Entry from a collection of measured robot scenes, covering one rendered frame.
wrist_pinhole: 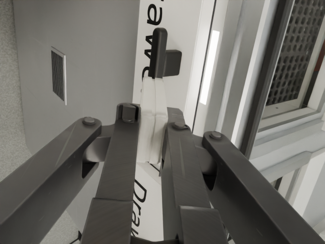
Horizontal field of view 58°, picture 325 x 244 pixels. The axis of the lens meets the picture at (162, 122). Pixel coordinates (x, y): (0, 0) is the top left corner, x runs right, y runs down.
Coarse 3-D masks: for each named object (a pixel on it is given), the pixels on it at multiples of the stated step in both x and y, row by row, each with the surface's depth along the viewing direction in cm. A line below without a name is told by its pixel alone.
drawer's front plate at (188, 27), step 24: (144, 0) 36; (168, 0) 32; (192, 0) 30; (144, 24) 37; (168, 24) 33; (192, 24) 30; (144, 48) 38; (168, 48) 34; (192, 48) 31; (192, 72) 32; (168, 96) 35; (192, 96) 33; (192, 120) 35
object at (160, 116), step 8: (160, 80) 21; (160, 88) 19; (160, 96) 18; (160, 104) 17; (160, 112) 16; (160, 120) 15; (152, 128) 16; (160, 128) 15; (152, 136) 16; (160, 136) 16; (152, 144) 16; (160, 144) 16; (152, 152) 16; (160, 152) 16; (152, 160) 16; (160, 160) 16
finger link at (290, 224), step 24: (216, 144) 14; (240, 168) 12; (216, 192) 13; (240, 192) 11; (264, 192) 11; (240, 216) 11; (264, 216) 10; (288, 216) 10; (240, 240) 11; (264, 240) 10; (288, 240) 9; (312, 240) 9
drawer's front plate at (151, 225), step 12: (144, 168) 43; (144, 180) 43; (156, 180) 41; (144, 192) 44; (156, 192) 41; (144, 204) 45; (156, 204) 42; (144, 216) 45; (156, 216) 42; (144, 228) 46; (156, 228) 43; (156, 240) 44
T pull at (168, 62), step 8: (160, 32) 29; (152, 40) 30; (160, 40) 29; (152, 48) 30; (160, 48) 30; (152, 56) 31; (160, 56) 30; (168, 56) 31; (176, 56) 32; (152, 64) 31; (160, 64) 31; (168, 64) 31; (176, 64) 32; (152, 72) 31; (160, 72) 31; (168, 72) 32; (176, 72) 33
